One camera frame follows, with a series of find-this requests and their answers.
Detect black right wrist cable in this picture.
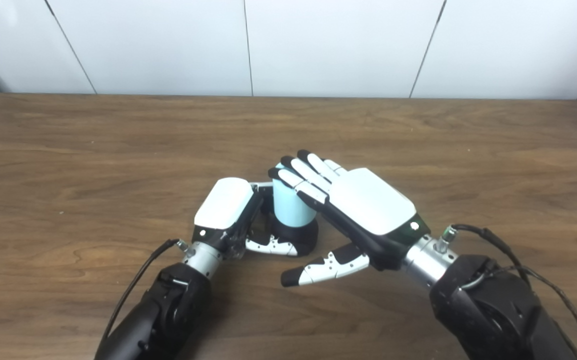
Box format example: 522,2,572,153
436,223,577,360

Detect light blue cylinder cup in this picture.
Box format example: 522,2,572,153
272,162,318,227

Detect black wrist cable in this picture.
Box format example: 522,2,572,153
436,223,577,360
99,238,189,351

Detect black and white right hand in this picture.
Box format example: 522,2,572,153
267,149,432,288

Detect black and white left hand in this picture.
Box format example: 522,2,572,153
191,177,300,261

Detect black funnel-shaped nozzle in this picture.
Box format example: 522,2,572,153
263,215,319,257

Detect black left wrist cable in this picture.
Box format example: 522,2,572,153
99,238,189,351

